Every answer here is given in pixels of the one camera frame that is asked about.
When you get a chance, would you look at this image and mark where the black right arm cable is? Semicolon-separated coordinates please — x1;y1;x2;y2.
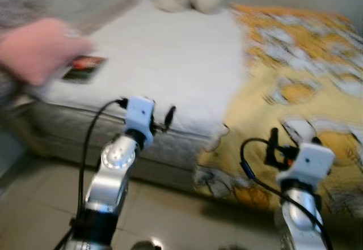
239;138;332;250

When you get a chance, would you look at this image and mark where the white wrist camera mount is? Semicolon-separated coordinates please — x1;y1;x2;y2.
276;142;335;188
124;96;155;146

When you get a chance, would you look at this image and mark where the pink pillow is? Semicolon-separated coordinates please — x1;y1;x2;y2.
0;18;94;86

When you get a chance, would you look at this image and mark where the yellow egg cartoon blanket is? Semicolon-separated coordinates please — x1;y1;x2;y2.
193;3;363;219

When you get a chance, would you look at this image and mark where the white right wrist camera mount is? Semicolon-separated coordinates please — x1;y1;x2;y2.
276;142;335;188

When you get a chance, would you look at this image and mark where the white quilted mattress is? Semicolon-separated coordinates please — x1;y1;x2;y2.
26;0;250;166

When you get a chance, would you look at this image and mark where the dark red green book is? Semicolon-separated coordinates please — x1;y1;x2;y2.
61;54;108;84

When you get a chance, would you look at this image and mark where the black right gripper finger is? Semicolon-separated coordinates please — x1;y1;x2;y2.
265;127;280;168

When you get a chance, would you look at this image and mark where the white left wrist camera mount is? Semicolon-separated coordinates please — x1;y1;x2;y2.
124;96;155;146

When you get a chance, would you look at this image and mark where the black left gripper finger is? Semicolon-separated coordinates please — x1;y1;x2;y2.
161;105;176;133

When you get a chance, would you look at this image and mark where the grey left robot foot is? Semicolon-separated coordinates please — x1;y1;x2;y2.
130;240;162;250

